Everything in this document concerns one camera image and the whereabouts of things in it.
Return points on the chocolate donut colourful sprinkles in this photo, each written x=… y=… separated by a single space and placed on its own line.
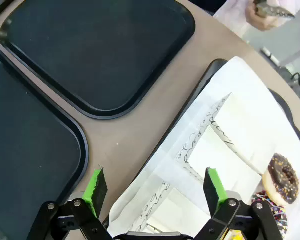
x=278 y=213

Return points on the white printed paper sleeve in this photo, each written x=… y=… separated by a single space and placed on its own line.
x=242 y=125
x=175 y=210
x=222 y=160

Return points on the right gripper left finger with black green pad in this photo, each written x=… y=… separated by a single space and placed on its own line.
x=90 y=195

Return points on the person's right hand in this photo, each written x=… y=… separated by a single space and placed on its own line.
x=260 y=21

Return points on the chocolate donut with nut crumbs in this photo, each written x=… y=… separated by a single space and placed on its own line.
x=275 y=162

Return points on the white paper tray liner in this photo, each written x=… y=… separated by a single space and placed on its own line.
x=252 y=112

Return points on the right gripper right finger with black green pad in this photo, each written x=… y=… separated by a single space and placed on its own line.
x=215 y=190

